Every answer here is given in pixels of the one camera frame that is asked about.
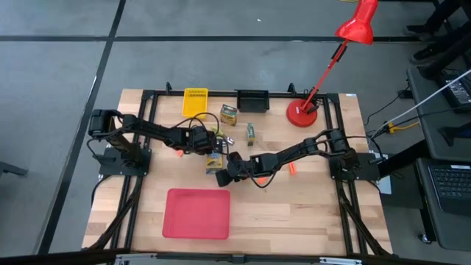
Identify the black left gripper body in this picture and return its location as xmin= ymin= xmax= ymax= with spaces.
xmin=188 ymin=126 xmax=222 ymax=155

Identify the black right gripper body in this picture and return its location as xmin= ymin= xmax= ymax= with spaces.
xmin=227 ymin=156 xmax=261 ymax=183

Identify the red translucent plastic tray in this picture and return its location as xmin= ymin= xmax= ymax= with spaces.
xmin=162 ymin=188 xmax=232 ymax=241

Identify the yellow plastic mesh basket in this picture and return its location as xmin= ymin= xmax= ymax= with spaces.
xmin=182 ymin=88 xmax=209 ymax=119

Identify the black plastic mesh basket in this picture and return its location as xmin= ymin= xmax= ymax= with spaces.
xmin=236 ymin=89 xmax=270 ymax=113

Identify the red desk lamp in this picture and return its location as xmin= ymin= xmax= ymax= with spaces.
xmin=286 ymin=0 xmax=379 ymax=129

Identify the black overhead rig beam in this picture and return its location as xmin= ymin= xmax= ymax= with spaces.
xmin=0 ymin=249 xmax=471 ymax=265

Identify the white paper sheet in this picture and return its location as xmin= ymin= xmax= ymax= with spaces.
xmin=377 ymin=173 xmax=393 ymax=196

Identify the dark grey desk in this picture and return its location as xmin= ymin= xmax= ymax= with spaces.
xmin=406 ymin=68 xmax=471 ymax=163
xmin=414 ymin=157 xmax=471 ymax=252

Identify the black chair base leg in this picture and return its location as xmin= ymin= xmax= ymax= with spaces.
xmin=0 ymin=160 xmax=29 ymax=178

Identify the black laptop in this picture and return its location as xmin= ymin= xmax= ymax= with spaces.
xmin=426 ymin=163 xmax=471 ymax=217

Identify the black stand foot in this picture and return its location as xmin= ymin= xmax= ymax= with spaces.
xmin=439 ymin=123 xmax=471 ymax=148

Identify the black labelled power adapter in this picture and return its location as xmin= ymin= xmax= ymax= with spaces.
xmin=437 ymin=69 xmax=471 ymax=113

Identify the person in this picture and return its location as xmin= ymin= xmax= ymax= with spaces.
xmin=403 ymin=0 xmax=471 ymax=63

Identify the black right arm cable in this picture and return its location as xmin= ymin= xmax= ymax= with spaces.
xmin=247 ymin=171 xmax=279 ymax=189

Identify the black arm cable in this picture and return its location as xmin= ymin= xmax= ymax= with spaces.
xmin=172 ymin=111 xmax=222 ymax=148
xmin=247 ymin=171 xmax=279 ymax=189

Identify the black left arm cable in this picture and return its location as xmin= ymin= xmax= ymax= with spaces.
xmin=172 ymin=111 xmax=222 ymax=148

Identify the black aluminium table frame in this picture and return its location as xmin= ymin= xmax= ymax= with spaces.
xmin=82 ymin=89 xmax=393 ymax=258

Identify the black floor cable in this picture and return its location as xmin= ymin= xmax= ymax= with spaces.
xmin=364 ymin=88 xmax=411 ymax=128

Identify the yellow plug with cable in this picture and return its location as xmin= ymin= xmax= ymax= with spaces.
xmin=384 ymin=121 xmax=420 ymax=134

